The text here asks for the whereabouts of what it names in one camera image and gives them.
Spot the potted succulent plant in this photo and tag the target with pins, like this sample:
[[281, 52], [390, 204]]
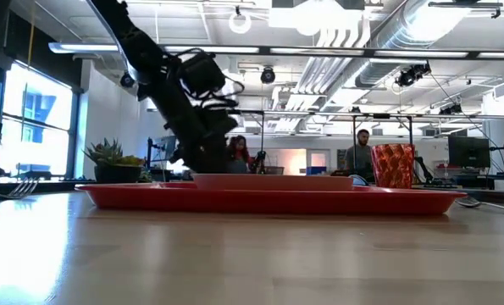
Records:
[[114, 167]]

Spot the pink round plate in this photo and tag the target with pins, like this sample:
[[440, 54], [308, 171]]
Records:
[[273, 182]]

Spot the seated person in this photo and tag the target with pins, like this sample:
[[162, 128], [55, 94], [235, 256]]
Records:
[[239, 154]]

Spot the red plastic tray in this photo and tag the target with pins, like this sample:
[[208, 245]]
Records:
[[268, 202]]

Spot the silver ventilation duct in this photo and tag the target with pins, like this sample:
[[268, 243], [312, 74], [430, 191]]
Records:
[[404, 38]]

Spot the large black computer monitor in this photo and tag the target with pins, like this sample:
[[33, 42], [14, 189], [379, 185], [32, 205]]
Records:
[[469, 151]]

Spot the silver metal fork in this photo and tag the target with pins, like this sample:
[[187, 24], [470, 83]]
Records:
[[20, 188]]

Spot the silver metal spoon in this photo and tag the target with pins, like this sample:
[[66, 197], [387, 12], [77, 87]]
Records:
[[469, 202]]

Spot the standing person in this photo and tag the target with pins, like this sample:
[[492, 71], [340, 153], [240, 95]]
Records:
[[361, 156]]

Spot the black background rig frame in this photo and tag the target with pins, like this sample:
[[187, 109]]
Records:
[[378, 115]]

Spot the overhead frame light bar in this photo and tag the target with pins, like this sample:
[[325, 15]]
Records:
[[319, 51]]

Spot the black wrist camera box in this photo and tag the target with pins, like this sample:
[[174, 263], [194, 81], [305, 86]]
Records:
[[201, 73]]

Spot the round black ceiling camera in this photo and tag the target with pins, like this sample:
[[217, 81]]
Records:
[[268, 75], [127, 80]]

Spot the black overhead camera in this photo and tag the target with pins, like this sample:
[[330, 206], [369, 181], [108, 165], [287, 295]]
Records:
[[412, 75]]

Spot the small computer monitor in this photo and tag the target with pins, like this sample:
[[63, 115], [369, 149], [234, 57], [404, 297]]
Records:
[[166, 146]]

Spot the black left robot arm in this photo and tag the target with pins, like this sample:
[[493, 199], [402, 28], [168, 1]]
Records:
[[139, 51]]

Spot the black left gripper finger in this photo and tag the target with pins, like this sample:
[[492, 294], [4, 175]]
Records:
[[217, 156], [195, 159]]

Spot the red faceted plastic cup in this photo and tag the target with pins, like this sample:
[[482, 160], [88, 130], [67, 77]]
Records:
[[392, 166]]

